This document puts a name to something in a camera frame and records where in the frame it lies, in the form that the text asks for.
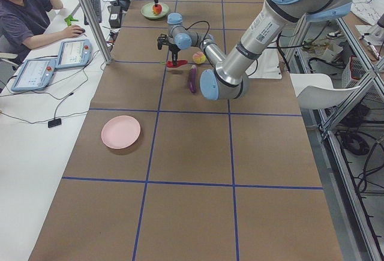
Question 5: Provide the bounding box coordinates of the red chili pepper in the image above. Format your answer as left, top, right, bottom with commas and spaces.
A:
161, 59, 188, 68

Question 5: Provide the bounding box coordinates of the red yellow pomegranate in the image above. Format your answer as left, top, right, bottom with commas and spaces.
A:
152, 4, 163, 16

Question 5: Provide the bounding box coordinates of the green plate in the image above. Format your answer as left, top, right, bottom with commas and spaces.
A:
141, 2, 169, 20

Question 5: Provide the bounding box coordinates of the pink yellow peach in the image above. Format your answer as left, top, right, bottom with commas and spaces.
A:
192, 51, 206, 65

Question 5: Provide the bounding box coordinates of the purple eggplant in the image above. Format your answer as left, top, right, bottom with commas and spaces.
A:
188, 65, 197, 93

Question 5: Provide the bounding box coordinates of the black power adapter box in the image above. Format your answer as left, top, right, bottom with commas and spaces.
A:
109, 5, 122, 28

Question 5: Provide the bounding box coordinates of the black keyboard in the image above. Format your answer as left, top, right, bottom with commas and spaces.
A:
90, 0, 102, 23

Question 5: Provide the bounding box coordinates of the green toy on desk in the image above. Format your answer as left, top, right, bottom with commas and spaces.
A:
64, 15, 79, 26

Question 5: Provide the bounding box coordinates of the pink plate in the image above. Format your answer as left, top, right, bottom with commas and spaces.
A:
101, 115, 141, 149

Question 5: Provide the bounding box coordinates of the far teach pendant tablet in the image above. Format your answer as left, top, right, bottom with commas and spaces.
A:
56, 39, 92, 69

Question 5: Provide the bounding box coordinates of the teach pendant tablet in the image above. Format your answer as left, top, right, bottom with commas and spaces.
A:
11, 58, 56, 92
56, 39, 92, 69

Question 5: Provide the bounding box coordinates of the brown paper table mat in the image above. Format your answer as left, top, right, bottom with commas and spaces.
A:
30, 0, 343, 260

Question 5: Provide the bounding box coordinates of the seated person in blue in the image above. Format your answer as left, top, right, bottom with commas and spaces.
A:
1, 0, 81, 62

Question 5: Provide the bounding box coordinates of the small black usb hub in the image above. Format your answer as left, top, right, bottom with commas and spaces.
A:
47, 118, 62, 128

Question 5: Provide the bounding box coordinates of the near teach pendant tablet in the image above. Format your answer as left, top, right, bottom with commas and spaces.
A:
11, 58, 56, 92

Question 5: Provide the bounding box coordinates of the white chair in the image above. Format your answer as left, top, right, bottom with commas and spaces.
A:
290, 73, 360, 110

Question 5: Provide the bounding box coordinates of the aluminium frame post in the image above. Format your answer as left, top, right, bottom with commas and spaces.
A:
79, 0, 112, 65

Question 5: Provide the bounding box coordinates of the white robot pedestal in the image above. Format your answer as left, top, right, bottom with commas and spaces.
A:
246, 49, 282, 79

